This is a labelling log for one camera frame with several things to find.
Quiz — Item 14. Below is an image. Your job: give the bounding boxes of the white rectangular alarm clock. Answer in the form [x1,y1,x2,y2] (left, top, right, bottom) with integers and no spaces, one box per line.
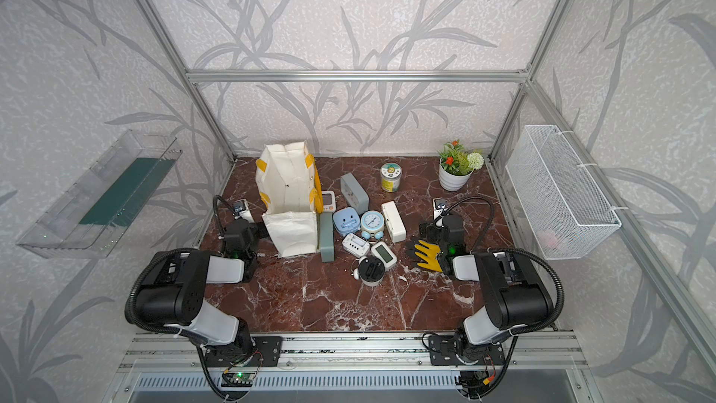
[381,201,406,243]

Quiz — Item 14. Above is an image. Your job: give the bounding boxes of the white digital LCD clock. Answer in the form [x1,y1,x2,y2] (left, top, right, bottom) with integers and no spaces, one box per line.
[371,242,398,271]

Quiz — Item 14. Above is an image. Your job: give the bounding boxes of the white canvas bag yellow handles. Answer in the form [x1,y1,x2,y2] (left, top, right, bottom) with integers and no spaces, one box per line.
[255,142,323,259]

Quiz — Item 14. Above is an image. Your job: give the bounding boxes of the blue round alarm clock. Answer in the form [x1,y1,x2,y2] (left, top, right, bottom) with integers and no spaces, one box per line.
[360,210,385,241]

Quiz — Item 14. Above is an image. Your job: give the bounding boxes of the grey square alarm clock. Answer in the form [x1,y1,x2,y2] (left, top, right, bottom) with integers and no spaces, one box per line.
[340,173,369,216]
[318,212,335,263]

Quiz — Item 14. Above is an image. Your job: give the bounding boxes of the black round clock back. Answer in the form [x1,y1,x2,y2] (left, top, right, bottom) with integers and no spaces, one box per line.
[352,256,386,287]

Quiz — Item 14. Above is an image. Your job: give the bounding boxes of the small white button clock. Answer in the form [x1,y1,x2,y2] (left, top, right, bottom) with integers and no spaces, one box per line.
[342,233,370,259]

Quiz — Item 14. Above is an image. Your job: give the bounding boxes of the white timer orange buttons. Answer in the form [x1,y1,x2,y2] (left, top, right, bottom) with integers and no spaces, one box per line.
[322,190,337,213]

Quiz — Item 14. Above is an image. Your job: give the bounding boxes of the light blue square clock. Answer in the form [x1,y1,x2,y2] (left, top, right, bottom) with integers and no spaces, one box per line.
[332,207,361,237]

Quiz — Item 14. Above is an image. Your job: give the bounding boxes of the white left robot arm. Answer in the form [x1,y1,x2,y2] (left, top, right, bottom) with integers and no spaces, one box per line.
[124,195,268,363]

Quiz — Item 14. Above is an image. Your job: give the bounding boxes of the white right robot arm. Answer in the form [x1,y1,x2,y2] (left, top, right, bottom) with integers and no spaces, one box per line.
[408,195,565,366]

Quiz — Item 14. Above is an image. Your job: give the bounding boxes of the yellow black work glove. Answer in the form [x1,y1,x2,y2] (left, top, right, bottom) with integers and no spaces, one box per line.
[406,237,443,272]

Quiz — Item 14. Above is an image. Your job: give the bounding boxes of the white potted artificial plant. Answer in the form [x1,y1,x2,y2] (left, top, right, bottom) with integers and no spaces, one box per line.
[438,140,485,192]

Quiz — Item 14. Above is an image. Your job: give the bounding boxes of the green circuit board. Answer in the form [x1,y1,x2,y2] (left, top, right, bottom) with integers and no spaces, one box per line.
[221,371,257,388]

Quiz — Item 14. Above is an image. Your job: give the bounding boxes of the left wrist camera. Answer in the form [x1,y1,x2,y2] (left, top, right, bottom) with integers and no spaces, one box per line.
[233,199,255,223]

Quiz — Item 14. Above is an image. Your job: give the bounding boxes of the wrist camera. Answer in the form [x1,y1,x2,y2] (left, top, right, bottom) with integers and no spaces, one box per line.
[233,199,255,223]
[433,198,449,218]

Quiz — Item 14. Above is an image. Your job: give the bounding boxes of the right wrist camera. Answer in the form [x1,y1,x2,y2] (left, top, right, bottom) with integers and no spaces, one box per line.
[433,198,449,218]

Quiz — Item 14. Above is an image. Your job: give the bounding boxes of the white wire mesh basket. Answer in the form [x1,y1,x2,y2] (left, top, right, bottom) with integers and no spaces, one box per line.
[506,125,622,260]

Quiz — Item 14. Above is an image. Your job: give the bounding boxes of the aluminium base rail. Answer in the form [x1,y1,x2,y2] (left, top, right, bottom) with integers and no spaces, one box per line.
[104,330,597,402]

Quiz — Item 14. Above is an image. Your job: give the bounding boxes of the clear plastic wall tray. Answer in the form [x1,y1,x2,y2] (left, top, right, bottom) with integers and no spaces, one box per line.
[17,130,183,259]

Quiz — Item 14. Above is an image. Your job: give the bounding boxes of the aluminium cage frame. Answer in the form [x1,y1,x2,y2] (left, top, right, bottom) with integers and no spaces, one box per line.
[134,0,715,372]

